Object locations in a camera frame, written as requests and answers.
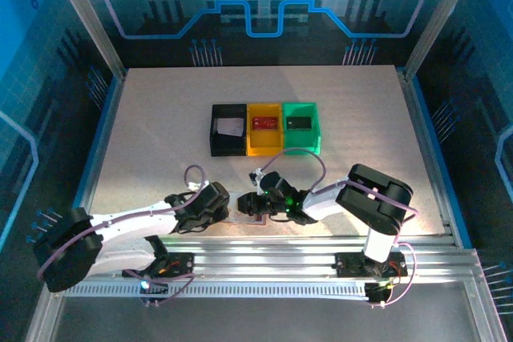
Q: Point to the pink card holder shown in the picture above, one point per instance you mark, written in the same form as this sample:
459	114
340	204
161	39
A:
246	220

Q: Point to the red card with print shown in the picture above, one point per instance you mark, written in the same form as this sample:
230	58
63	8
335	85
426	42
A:
264	123

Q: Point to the black connector box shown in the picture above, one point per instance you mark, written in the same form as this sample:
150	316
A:
154	298
378	294

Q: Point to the aluminium rail beam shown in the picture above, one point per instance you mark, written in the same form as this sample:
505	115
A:
260	256

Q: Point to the aluminium side rail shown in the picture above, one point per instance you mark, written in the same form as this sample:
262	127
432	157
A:
422	138

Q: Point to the aluminium corner post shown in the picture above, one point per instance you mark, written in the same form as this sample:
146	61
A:
88	17
438	17

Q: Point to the white card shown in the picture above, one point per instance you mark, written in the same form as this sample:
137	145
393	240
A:
231	127

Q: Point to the green plastic bin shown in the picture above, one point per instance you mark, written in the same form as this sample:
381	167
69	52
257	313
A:
304	142

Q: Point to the black plastic bin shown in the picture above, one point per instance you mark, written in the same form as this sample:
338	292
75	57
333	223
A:
228	146

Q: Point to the blue table edge strip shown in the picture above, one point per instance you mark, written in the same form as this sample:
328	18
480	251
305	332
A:
99	139
435	139

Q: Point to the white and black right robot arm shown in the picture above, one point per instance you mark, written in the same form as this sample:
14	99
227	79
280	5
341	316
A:
324	202

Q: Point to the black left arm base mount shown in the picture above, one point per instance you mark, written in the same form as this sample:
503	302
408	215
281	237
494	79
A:
184	264

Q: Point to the black card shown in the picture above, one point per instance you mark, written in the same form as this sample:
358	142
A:
298	122

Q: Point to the yellow plastic bin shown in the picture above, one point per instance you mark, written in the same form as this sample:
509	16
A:
262	143

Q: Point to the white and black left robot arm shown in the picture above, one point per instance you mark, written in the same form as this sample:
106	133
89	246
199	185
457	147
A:
128	234

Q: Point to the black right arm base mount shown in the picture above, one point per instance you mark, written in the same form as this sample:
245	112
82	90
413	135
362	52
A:
348	264

